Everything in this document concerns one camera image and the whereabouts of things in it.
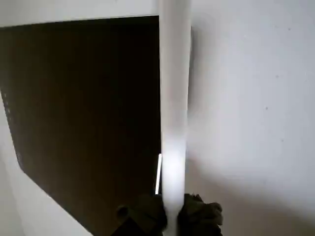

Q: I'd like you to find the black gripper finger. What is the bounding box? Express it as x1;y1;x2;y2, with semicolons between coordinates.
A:
176;193;223;236
112;193;168;236

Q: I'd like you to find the white apple pencil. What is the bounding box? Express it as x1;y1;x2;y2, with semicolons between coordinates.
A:
157;0;192;236

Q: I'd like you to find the black screen silver ipad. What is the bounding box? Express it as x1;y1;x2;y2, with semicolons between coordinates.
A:
0;15;163;236

